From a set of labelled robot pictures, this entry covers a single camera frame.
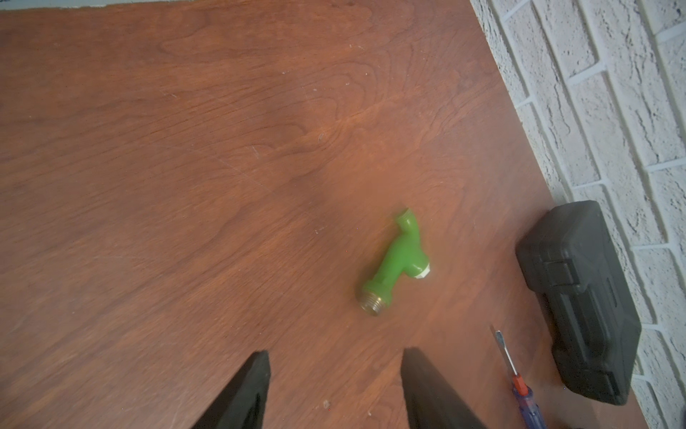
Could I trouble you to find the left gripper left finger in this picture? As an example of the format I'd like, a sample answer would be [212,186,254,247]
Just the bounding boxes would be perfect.
[192,350,271,429]

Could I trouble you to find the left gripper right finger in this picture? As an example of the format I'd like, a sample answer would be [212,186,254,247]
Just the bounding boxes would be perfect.
[400,348,485,429]

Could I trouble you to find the blue red screwdriver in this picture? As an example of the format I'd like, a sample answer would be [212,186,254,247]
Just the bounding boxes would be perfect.
[494,331,548,429]

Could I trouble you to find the green pipe fitting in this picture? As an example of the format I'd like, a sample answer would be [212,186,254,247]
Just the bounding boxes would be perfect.
[358,208,431,316]

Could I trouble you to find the black plastic tool case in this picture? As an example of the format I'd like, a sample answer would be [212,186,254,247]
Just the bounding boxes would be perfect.
[516,200,641,406]

